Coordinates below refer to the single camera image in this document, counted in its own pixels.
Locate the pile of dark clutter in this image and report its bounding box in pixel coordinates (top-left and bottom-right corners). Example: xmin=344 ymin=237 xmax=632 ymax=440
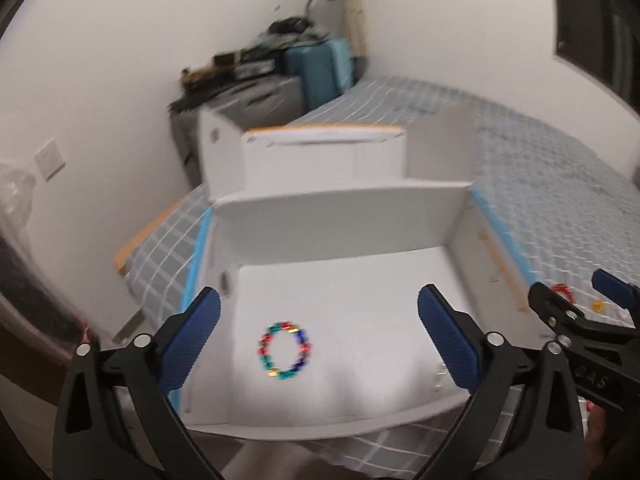
xmin=179 ymin=16 xmax=332 ymax=103

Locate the dark window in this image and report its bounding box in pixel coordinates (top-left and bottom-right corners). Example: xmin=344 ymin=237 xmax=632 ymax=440
xmin=549 ymin=0 xmax=640 ymax=117

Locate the blue suitcase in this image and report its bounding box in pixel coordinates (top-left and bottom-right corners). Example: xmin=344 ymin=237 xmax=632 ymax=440
xmin=285 ymin=38 xmax=357 ymax=112

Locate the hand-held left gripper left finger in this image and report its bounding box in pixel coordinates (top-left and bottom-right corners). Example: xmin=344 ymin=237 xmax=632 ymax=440
xmin=52 ymin=286 xmax=223 ymax=480

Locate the white cardboard box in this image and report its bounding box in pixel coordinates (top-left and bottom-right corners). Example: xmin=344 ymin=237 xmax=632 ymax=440
xmin=172 ymin=104 xmax=556 ymax=442

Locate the multicolour bead bracelet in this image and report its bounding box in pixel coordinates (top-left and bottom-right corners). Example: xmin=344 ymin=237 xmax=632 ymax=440
xmin=257 ymin=321 xmax=313 ymax=380

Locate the wooden bed frame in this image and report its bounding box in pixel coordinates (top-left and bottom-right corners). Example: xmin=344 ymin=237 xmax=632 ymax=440
xmin=115 ymin=199 xmax=187 ymax=277

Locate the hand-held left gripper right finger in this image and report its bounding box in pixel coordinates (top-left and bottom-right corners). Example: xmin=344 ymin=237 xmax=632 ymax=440
xmin=415 ymin=284 xmax=588 ymax=480

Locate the bed with checked sheet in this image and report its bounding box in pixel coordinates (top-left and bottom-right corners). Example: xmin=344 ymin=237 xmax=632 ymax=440
xmin=117 ymin=76 xmax=640 ymax=480

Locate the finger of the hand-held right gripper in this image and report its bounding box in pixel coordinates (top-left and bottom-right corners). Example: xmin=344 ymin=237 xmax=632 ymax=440
xmin=528 ymin=282 xmax=587 ymax=334
xmin=592 ymin=269 xmax=640 ymax=331

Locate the grey drawer cabinet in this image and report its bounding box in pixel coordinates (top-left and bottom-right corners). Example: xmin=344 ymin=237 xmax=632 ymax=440
xmin=169 ymin=76 xmax=307 ymax=187

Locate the white wall socket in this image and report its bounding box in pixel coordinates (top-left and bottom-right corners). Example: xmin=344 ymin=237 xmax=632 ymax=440
xmin=33 ymin=137 xmax=67 ymax=182

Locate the clear plastic bag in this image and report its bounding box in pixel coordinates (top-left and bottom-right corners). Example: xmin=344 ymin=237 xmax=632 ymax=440
xmin=0 ymin=159 xmax=40 ymax=243

